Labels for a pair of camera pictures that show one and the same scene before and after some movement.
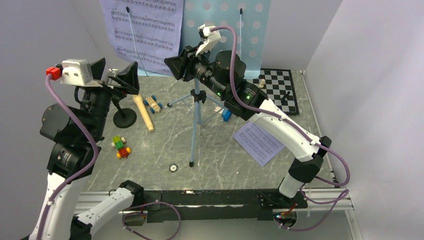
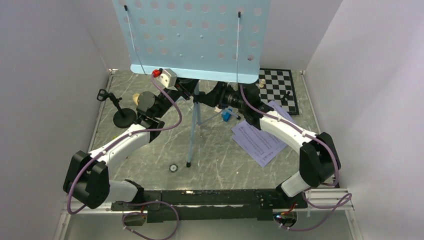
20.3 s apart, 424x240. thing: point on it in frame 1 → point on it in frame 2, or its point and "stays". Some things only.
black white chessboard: x=278 y=85 stays
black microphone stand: x=125 y=117 stays
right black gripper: x=176 y=63 → x=216 y=97
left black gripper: x=128 y=78 → x=186 y=85
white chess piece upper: x=261 y=85 stays
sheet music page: x=146 y=31 → x=261 y=143
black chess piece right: x=285 y=96 stays
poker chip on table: x=173 y=168 stays
